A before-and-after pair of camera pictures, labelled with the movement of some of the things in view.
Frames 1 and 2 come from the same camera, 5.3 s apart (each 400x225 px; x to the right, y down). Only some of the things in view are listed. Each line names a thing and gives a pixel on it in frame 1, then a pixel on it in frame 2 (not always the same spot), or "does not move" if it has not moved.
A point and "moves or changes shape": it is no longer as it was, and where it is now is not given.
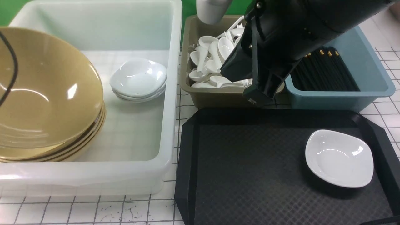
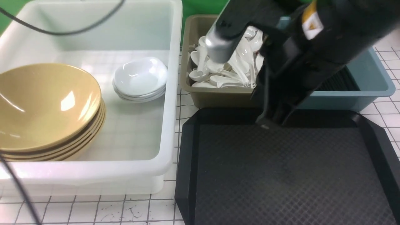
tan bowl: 62,153 → 82,136
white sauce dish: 343,159 → 142,79
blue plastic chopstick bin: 367,68 does not move
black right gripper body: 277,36 → 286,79
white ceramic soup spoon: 226,47 moves or changes shape
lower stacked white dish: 139,99 does not move
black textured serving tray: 249,166 does not move
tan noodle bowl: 56,101 moves or changes shape
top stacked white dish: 138,77 does not move
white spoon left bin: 203,52 does not move
